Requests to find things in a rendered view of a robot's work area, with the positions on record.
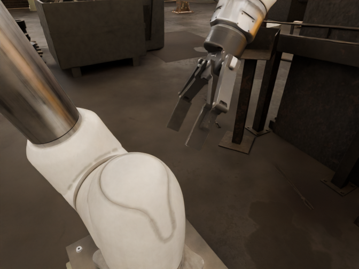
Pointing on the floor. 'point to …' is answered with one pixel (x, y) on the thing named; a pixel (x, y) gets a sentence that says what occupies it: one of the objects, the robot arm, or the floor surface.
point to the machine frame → (322, 90)
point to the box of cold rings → (93, 31)
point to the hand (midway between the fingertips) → (183, 132)
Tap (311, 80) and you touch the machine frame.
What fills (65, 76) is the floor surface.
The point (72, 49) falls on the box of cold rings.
